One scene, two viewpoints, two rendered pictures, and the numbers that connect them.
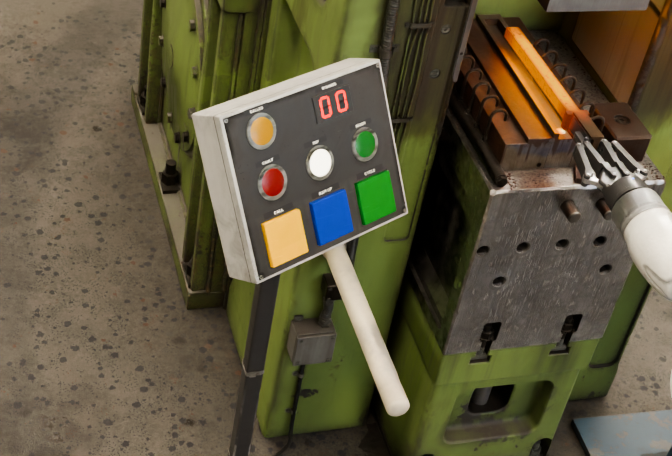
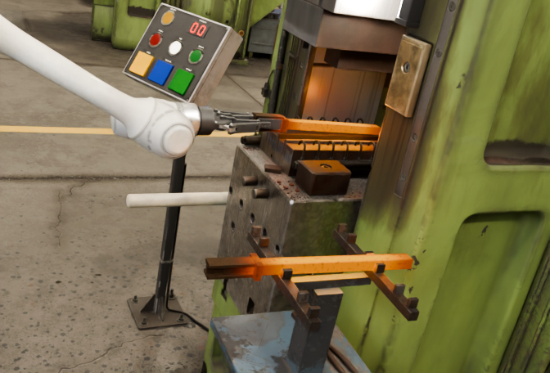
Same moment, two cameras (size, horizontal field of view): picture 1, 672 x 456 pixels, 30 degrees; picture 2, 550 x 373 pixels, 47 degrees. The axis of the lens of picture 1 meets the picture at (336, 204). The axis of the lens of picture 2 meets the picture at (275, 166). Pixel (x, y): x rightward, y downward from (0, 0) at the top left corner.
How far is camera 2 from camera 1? 2.85 m
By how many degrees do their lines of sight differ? 72
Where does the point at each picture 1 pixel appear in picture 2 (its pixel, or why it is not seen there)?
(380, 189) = (183, 78)
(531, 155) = (269, 144)
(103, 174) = not seen: hidden behind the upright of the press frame
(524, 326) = (236, 283)
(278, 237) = (138, 60)
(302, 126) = (181, 29)
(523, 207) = (243, 166)
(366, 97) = (212, 38)
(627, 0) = (308, 33)
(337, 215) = (161, 72)
